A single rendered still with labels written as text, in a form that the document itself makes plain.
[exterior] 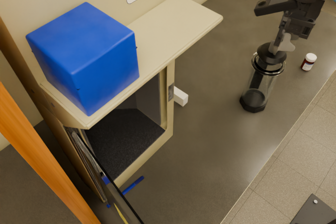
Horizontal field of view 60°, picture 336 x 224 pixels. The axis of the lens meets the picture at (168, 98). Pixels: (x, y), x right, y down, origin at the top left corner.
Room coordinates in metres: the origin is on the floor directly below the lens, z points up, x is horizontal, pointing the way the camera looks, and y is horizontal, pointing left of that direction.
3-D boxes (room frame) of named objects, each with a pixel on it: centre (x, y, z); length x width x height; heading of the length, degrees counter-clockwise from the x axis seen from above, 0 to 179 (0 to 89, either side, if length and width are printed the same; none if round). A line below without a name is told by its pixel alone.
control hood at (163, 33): (0.36, 0.05, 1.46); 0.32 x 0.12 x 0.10; 138
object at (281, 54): (0.66, -0.33, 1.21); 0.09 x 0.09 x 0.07
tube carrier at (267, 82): (0.66, -0.33, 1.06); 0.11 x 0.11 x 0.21
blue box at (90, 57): (0.29, 0.11, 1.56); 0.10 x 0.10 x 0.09; 48
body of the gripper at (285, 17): (0.65, -0.35, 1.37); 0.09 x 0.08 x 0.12; 63
